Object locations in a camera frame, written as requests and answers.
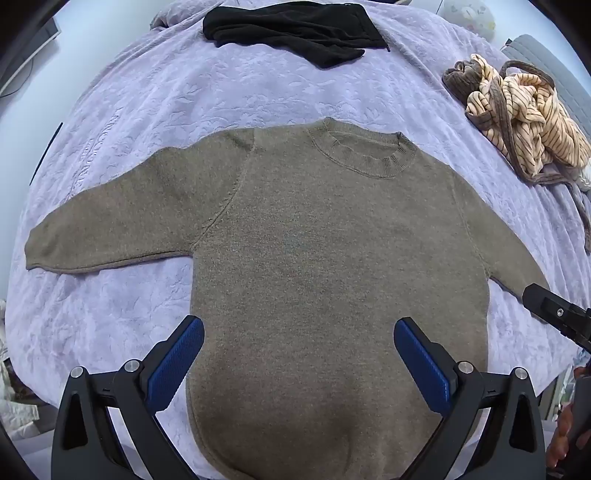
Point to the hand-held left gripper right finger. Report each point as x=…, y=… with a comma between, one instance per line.
x=422, y=364

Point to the cream striped fleece garment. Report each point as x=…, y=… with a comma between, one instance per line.
x=521, y=120

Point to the person's right hand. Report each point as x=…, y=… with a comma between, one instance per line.
x=558, y=438

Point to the lilac embossed blanket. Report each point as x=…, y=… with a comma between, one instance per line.
x=161, y=101

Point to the olive brown knit sweater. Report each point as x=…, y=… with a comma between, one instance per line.
x=323, y=254

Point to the black garment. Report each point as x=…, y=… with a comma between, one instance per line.
x=286, y=27

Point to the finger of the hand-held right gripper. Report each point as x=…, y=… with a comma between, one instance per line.
x=549, y=309

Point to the grey padded headboard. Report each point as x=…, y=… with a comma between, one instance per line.
x=554, y=60

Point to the white plush toy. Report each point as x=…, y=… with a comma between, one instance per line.
x=471, y=16

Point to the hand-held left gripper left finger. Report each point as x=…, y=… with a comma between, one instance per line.
x=178, y=360

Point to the computer monitor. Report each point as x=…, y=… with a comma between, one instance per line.
x=18, y=69

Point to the white crumpled bag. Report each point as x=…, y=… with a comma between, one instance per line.
x=21, y=387

